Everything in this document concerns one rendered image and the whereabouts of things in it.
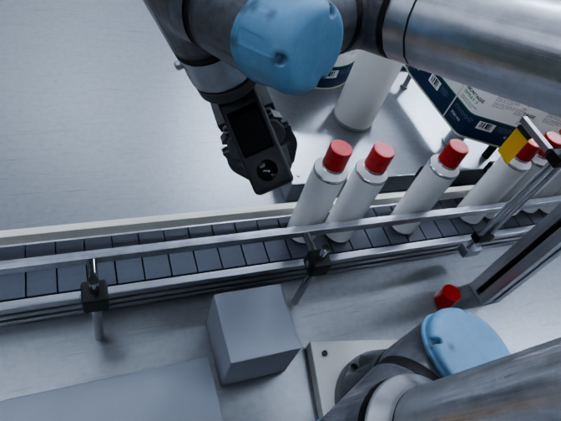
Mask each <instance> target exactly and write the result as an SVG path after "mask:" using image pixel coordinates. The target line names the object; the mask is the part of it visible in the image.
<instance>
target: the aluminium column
mask: <svg viewBox="0 0 561 421"><path fill-rule="evenodd" d="M560 255H561V203H560V204H559V205H557V206H556V207H555V208H554V209H553V210H552V211H551V212H549V213H548V214H547V215H546V216H545V217H544V218H543V219H542V220H541V221H540V222H539V223H538V224H537V225H536V226H534V227H533V228H532V229H531V230H530V231H529V232H528V233H526V234H525V235H524V236H523V237H522V238H521V239H520V240H518V241H517V242H516V243H515V244H514V245H513V246H511V247H510V248H509V249H508V250H507V251H506V252H505V253H503V254H502V255H501V256H500V257H499V258H498V259H497V260H496V261H495V262H494V263H493V264H492V265H491V266H489V267H488V268H487V269H486V270H485V271H484V272H483V273H482V274H480V275H479V276H478V277H477V278H476V279H475V280H474V281H472V282H471V283H470V284H469V286H470V288H471V290H472V291H473V294H474V296H475V297H476V298H477V300H478V302H479V304H480V306H484V305H488V304H493V303H496V302H500V301H502V300H503V299H504V298H505V297H506V296H507V295H509V294H510V293H511V292H513V291H514V290H515V289H517V288H518V287H520V286H521V285H522V284H524V283H525V282H526V281H527V280H528V279H529V278H531V277H532V276H533V275H535V274H536V273H537V272H539V271H540V270H542V269H543V268H544V267H545V266H547V265H548V264H549V263H550V262H551V261H553V260H554V259H555V258H557V257H558V256H560Z"/></svg>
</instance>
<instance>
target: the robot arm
mask: <svg viewBox="0 0 561 421"><path fill-rule="evenodd" d="M142 1H143V2H144V5H145V6H146V8H147V9H148V10H149V13H150V14H151V16H152V18H153V19H154V21H155V23H156V24H157V26H158V28H159V30H160V32H161V33H162V34H163V36H164V38H165V40H166V41H167V43H168V45H169V46H170V48H171V50H172V51H173V53H174V55H175V57H176V58H177V59H178V60H176V61H175V62H174V66H175V68H176V69H177V70H181V69H183V68H184V70H185V72H186V74H187V76H188V77H189V79H190V82H191V83H192V84H193V85H194V86H195V87H196V89H197V90H198V92H199V94H200V96H201V97H202V98H203V99H204V100H206V101H208V102H210V105H211V108H212V110H213V113H214V116H215V121H216V123H217V126H218V128H219V129H220V131H221V132H223V134H222V135H221V136H220V139H221V143H222V144H223V145H227V146H226V147H224V148H222V149H221V150H222V153H223V156H224V157H225V158H226V159H227V162H228V165H229V167H230V168H231V169H232V170H233V171H234V172H235V173H236V174H238V175H240V176H242V177H244V178H246V179H247V180H249V181H250V184H251V186H252V188H253V191H254V192H255V193H256V194H257V195H264V194H265V193H268V192H270V191H272V190H275V189H277V188H280V187H282V186H283V185H287V184H289V183H291V182H292V181H293V180H294V177H293V174H292V173H291V167H292V164H293V162H294V161H295V157H296V150H297V140H296V137H295V134H294V132H293V130H292V128H291V125H290V122H289V120H287V121H285V122H282V123H281V120H282V117H281V113H280V112H279V111H274V109H275V106H274V105H273V102H272V100H271V97H270V95H269V92H268V90H267V88H266V86H269V87H272V88H273V89H276V90H278V91H280V92H282V93H283V94H289V95H298V94H304V93H307V92H309V91H311V90H313V89H314V88H315V87H316V86H317V85H318V82H319V80H320V79H325V78H326V77H327V76H328V74H329V73H330V71H331V70H332V69H333V67H334V65H335V63H336V61H337V59H338V56H339V55H340V54H342V53H347V52H350V51H352V50H356V49H358V50H364V51H367V52H369V53H373V54H375V55H378V56H381V57H383V58H389V59H391V60H393V61H396V62H398V63H403V64H405V65H408V66H411V67H413V68H418V69H421V70H423V71H426V72H429V73H431V74H436V75H437V76H440V77H443V78H445V79H450V80H452V81H455V82H458V83H460V84H465V85H467V86H470V87H473V88H475V89H480V90H482V91H485V92H488V93H490V94H494V95H497V96H499V97H502V98H505V99H509V100H512V101H514V102H517V103H520V104H524V105H527V106H529V107H532V108H535V109H539V110H542V111H544V112H546V113H549V114H553V115H556V116H558V117H561V0H142ZM316 421H561V337H559V338H556V339H554V340H551V341H548V342H545V343H542V344H539V345H537V346H534V347H530V348H527V349H524V350H522V351H519V352H517V353H513V354H510V352H509V350H508V348H507V346H506V345H505V343H504V342H503V340H502V338H501V337H500V336H499V335H498V334H497V333H496V332H495V331H494V330H493V329H492V328H491V327H490V326H489V325H488V324H487V323H486V322H485V321H484V320H483V319H482V318H480V317H478V316H476V315H475V314H473V313H471V312H468V311H463V310H461V309H459V308H454V307H449V308H443V309H441V310H439V311H437V312H435V313H432V314H429V315H427V316H426V317H425V318H424V319H423V320H422V322H421V323H420V324H419V325H417V326H416V327H414V328H413V329H412V330H411V331H410V332H409V333H407V334H406V335H405V336H403V337H402V338H400V339H399V340H398V341H396V342H395V343H394V344H392V345H391V346H390V347H389V348H388V349H378V350H371V351H367V352H364V353H362V354H360V355H358V356H356V357H355V358H353V359H352V360H351V361H350V362H349V363H348V364H347V365H346V366H345V367H344V368H343V369H342V370H341V373H340V375H339V377H338V379H337V381H336V389H335V406H334V407H333V408H332V409H331V410H330V411H329V412H328V413H327V414H326V415H325V416H324V417H323V418H322V419H321V420H319V419H317V420H316Z"/></svg>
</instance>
